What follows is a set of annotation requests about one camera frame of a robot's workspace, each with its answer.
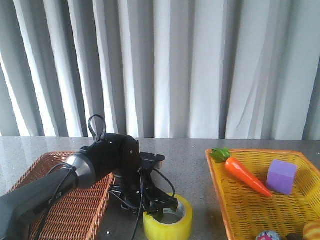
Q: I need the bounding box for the yellow tape roll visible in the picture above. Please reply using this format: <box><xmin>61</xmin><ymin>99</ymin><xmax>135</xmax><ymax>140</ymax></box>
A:
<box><xmin>143</xmin><ymin>194</ymin><xmax>193</xmax><ymax>240</ymax></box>

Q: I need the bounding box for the orange toy carrot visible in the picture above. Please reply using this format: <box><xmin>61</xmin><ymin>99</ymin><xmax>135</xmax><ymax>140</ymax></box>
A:
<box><xmin>210</xmin><ymin>147</ymin><xmax>273</xmax><ymax>198</ymax></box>

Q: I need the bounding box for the colourful patterned ball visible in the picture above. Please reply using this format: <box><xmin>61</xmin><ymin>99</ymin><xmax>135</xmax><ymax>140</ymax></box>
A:
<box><xmin>255</xmin><ymin>230</ymin><xmax>281</xmax><ymax>240</ymax></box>

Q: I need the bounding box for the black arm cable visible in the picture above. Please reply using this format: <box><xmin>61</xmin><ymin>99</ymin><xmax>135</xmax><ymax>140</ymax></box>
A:
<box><xmin>27</xmin><ymin>114</ymin><xmax>176</xmax><ymax>240</ymax></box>

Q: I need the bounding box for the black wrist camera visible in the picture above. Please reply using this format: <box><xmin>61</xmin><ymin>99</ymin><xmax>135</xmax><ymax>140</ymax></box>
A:
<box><xmin>139</xmin><ymin>152</ymin><xmax>165</xmax><ymax>174</ymax></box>

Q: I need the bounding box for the toy bread piece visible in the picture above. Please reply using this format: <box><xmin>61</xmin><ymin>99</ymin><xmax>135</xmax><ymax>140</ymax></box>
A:
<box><xmin>303</xmin><ymin>220</ymin><xmax>320</xmax><ymax>240</ymax></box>

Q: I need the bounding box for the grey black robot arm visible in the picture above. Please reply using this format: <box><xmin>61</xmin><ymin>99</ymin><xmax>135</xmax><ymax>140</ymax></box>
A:
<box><xmin>0</xmin><ymin>133</ymin><xmax>179</xmax><ymax>240</ymax></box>

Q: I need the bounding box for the grey pleated curtain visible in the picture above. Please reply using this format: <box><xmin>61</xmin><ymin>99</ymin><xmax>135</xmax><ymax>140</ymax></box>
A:
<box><xmin>0</xmin><ymin>0</ymin><xmax>320</xmax><ymax>140</ymax></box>

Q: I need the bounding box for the dark brown toy item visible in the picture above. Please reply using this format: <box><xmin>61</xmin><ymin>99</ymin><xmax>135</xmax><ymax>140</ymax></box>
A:
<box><xmin>286</xmin><ymin>233</ymin><xmax>304</xmax><ymax>240</ymax></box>

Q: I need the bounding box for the purple foam cube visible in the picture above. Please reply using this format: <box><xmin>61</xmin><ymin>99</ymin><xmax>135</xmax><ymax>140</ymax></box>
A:
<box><xmin>266</xmin><ymin>159</ymin><xmax>298</xmax><ymax>196</ymax></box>

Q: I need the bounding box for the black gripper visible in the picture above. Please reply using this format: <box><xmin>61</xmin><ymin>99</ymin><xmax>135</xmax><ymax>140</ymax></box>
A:
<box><xmin>80</xmin><ymin>133</ymin><xmax>179</xmax><ymax>222</ymax></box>

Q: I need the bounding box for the brown wicker basket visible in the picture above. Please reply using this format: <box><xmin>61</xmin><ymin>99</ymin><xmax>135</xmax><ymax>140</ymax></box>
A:
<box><xmin>9</xmin><ymin>151</ymin><xmax>115</xmax><ymax>240</ymax></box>

